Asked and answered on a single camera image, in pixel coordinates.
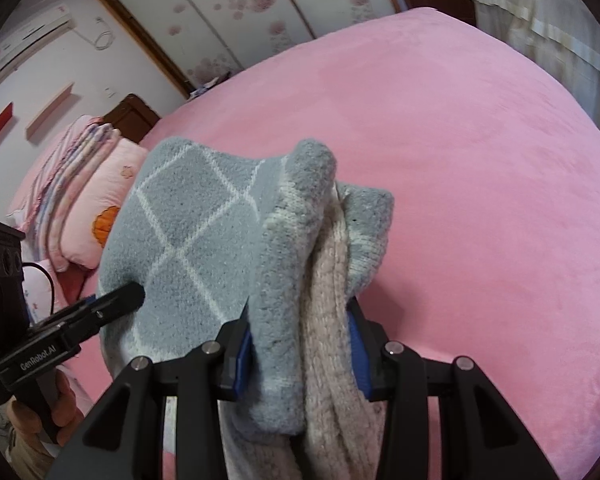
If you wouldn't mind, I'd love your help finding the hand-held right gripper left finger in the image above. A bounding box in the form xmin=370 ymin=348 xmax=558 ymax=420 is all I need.
xmin=45 ymin=305 xmax=255 ymax=480

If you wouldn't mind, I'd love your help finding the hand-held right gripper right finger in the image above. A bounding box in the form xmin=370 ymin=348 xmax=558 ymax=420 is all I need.
xmin=347 ymin=297 xmax=561 ymax=480

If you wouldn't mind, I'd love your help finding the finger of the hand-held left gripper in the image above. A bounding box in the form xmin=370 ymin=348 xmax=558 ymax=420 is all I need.
xmin=45 ymin=296 xmax=106 ymax=323
xmin=59 ymin=281 xmax=146 ymax=347

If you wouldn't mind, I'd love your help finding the grey diamond knit sweater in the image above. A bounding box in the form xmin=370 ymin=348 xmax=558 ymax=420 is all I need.
xmin=97 ymin=135 xmax=396 ymax=480

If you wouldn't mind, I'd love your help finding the person's left hand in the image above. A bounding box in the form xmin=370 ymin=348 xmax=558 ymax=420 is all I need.
xmin=5 ymin=370 xmax=86 ymax=471

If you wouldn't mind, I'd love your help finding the pink cartoon pillow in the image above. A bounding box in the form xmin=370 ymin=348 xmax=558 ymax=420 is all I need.
xmin=60 ymin=137 xmax=150 ymax=270

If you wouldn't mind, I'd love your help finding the folded striped quilt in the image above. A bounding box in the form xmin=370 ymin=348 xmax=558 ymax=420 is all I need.
xmin=7 ymin=115 xmax=121 ymax=261

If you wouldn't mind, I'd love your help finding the dark wooden headboard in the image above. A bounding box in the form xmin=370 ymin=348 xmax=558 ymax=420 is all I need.
xmin=102 ymin=92 xmax=161 ymax=143

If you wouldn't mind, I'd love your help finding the pink bed blanket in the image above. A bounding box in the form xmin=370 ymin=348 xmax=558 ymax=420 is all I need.
xmin=55 ymin=6 xmax=600 ymax=480

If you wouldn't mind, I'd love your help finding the white air conditioner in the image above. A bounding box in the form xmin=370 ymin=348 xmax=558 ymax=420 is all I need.
xmin=0 ymin=2 xmax=76 ymax=85

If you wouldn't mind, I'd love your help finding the floral sliding wardrobe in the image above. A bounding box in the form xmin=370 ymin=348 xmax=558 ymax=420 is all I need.
xmin=92 ymin=0 xmax=411 ymax=101

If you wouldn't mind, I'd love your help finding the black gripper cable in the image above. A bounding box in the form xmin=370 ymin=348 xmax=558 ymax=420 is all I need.
xmin=22 ymin=262 xmax=57 ymax=322

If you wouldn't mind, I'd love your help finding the pink wall shelf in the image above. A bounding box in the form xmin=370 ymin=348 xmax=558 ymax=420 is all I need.
xmin=26 ymin=81 xmax=75 ymax=141

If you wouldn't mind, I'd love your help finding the white power cable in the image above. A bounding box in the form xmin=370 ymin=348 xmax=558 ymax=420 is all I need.
xmin=77 ymin=16 xmax=115 ymax=52

